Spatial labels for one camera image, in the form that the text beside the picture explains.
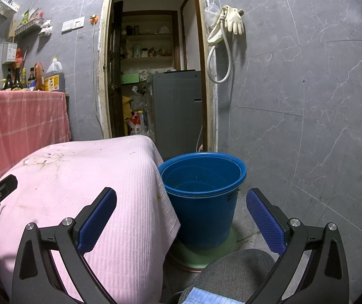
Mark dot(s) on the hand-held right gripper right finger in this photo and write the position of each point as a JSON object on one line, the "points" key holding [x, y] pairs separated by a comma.
{"points": [[266, 221]]}

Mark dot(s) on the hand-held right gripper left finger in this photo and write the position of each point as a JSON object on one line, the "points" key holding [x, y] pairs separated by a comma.
{"points": [[97, 215]]}

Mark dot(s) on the blue plastic bucket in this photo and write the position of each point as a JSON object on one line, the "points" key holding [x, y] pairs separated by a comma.
{"points": [[203, 215]]}

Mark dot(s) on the pink cloth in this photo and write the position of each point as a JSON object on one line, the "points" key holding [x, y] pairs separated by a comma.
{"points": [[105, 202]]}

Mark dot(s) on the white peel scraps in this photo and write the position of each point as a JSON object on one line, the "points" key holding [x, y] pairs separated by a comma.
{"points": [[41, 160]]}

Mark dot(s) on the grey cushion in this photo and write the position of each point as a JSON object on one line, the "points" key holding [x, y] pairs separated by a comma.
{"points": [[238, 269]]}

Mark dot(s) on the red checked cloth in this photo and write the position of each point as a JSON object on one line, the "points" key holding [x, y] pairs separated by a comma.
{"points": [[22, 123]]}

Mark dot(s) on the green basin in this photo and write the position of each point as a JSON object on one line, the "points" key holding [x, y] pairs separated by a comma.
{"points": [[200, 256]]}

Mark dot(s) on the blue checked cloth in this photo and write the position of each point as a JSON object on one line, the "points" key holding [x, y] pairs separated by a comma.
{"points": [[206, 296]]}

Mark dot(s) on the dark sauce bottle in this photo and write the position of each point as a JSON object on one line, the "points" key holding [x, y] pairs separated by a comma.
{"points": [[7, 82], [31, 79]]}

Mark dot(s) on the dark bottle yellow label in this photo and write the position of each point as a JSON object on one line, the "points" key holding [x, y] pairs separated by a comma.
{"points": [[17, 80]]}

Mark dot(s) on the yellow cap bottle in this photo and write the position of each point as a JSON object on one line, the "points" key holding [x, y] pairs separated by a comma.
{"points": [[24, 80]]}

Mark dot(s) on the yellow bag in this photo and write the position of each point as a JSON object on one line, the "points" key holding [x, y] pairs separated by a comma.
{"points": [[126, 110]]}

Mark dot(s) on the large oil bottle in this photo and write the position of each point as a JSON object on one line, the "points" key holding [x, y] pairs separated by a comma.
{"points": [[54, 80]]}

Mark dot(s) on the grey washing machine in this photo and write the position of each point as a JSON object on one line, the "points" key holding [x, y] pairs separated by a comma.
{"points": [[174, 117]]}

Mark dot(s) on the red packet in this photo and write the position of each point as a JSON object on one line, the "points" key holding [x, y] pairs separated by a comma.
{"points": [[18, 55]]}

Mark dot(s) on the green box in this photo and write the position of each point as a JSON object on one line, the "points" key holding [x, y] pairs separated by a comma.
{"points": [[130, 79]]}

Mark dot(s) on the dark wooden door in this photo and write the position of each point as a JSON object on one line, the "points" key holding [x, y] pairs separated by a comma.
{"points": [[115, 69]]}

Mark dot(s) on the wooden cutting board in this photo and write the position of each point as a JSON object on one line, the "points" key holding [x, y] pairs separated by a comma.
{"points": [[12, 29]]}

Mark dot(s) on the white rag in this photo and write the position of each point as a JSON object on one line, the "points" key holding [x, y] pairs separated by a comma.
{"points": [[46, 27]]}

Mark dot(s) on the wooden shelving unit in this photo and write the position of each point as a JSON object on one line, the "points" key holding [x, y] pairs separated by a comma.
{"points": [[149, 38]]}

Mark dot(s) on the cream rubber gloves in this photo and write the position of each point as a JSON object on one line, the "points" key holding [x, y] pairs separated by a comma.
{"points": [[234, 20]]}

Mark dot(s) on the clear plastic bag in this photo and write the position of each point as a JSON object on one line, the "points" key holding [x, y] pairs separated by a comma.
{"points": [[211, 14]]}

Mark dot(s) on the wooden door frame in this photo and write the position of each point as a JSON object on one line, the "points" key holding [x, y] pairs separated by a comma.
{"points": [[102, 69]]}

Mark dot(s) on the wall shelf with packets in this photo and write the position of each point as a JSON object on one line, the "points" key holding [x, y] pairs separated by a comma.
{"points": [[27, 27]]}

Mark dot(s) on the white wall switch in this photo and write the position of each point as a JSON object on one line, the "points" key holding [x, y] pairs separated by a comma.
{"points": [[67, 25]]}

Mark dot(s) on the white wall basket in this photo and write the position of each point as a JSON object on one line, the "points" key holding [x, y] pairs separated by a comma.
{"points": [[6, 8]]}

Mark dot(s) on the white wall socket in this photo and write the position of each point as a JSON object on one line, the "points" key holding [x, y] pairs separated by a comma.
{"points": [[78, 22]]}

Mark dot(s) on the orange wall hook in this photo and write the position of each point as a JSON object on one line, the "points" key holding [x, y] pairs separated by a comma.
{"points": [[94, 17]]}

